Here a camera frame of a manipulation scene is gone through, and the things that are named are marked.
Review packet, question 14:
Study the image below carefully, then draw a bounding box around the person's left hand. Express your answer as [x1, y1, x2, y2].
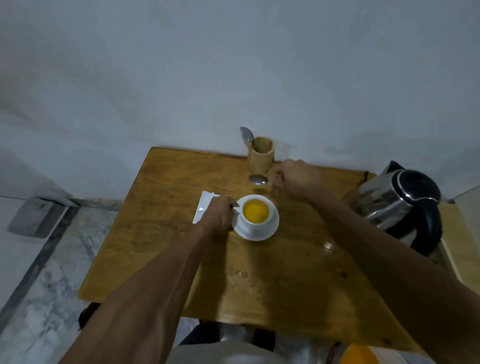
[197, 195, 240, 236]

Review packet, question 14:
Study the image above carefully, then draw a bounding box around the person's right hand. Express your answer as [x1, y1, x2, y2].
[269, 159, 327, 203]

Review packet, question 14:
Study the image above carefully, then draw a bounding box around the white cup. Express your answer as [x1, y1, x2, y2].
[234, 194, 277, 234]

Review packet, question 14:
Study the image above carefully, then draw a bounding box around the person's left forearm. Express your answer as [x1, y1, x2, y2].
[59, 222, 223, 364]

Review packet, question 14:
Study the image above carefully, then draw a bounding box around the person's right forearm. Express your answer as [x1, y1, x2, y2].
[305, 186, 480, 364]

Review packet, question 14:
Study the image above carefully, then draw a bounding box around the wooden cutlery holder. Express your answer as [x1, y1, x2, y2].
[247, 136, 275, 175]

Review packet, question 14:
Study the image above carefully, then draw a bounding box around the yellow tea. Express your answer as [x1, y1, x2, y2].
[243, 199, 270, 224]

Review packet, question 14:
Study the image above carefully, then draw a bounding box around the white paper sachet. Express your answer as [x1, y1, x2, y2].
[192, 190, 221, 225]

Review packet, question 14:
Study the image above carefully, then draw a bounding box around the white saucer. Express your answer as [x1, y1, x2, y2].
[231, 204, 280, 242]

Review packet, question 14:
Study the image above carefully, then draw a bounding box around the steel electric kettle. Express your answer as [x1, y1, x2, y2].
[342, 160, 443, 258]

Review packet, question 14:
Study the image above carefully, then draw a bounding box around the person's white shirt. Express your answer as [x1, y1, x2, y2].
[165, 338, 287, 364]

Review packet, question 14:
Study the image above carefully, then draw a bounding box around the orange round object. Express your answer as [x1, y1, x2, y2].
[338, 344, 380, 364]

